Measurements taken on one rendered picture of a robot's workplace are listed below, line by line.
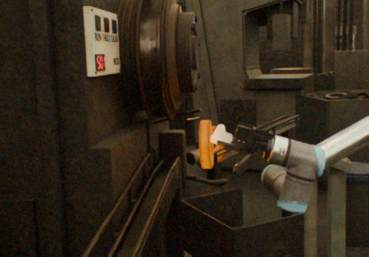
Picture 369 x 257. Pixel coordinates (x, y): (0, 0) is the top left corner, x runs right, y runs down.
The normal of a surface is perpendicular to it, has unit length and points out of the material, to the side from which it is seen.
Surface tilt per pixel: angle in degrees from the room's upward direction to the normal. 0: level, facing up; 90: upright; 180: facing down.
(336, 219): 90
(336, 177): 90
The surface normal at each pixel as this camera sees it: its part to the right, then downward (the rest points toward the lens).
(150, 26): -0.12, -0.23
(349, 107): 0.14, 0.13
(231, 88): -0.36, 0.14
